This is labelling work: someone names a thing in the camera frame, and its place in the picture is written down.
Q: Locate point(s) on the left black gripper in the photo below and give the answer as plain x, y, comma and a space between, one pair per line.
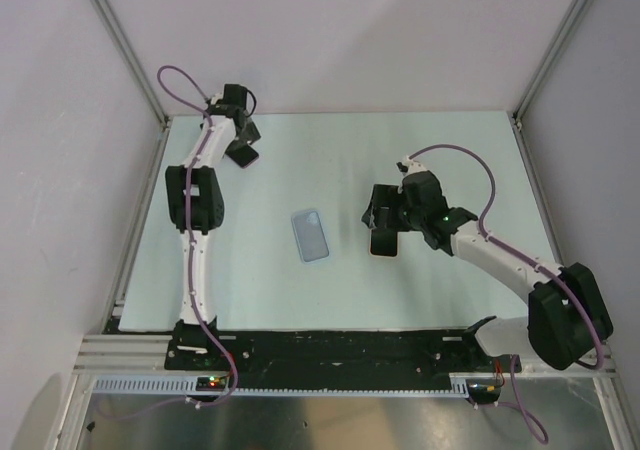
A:
250, 133

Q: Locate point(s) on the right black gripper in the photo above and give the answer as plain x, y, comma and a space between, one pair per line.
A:
384, 196

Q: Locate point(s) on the black smartphone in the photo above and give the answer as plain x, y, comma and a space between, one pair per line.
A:
384, 247

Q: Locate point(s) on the black phone with red edge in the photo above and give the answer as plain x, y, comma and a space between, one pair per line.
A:
243, 156

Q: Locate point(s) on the translucent blue phone case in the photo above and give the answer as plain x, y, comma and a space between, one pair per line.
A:
310, 236

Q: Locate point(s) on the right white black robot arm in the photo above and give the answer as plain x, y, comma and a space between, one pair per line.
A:
566, 314

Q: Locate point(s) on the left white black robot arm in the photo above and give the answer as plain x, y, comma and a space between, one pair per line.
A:
197, 209

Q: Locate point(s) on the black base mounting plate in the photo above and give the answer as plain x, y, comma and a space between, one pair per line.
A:
343, 361

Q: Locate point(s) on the left controller board with LEDs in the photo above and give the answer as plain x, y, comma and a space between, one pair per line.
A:
211, 383

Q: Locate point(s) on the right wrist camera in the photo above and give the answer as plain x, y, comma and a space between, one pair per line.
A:
408, 166

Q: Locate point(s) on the left aluminium frame post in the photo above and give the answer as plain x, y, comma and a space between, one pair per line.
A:
123, 46

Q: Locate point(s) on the aluminium frame post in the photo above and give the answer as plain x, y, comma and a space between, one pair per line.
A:
560, 40
123, 46

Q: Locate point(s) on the right controller board with wires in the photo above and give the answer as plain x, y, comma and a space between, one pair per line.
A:
483, 392

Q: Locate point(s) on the white slotted cable duct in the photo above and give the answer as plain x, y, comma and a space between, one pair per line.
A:
186, 385

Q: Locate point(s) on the front aluminium frame rail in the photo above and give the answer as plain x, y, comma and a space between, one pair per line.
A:
144, 354

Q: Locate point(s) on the right aluminium frame post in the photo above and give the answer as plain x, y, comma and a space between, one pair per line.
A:
560, 40

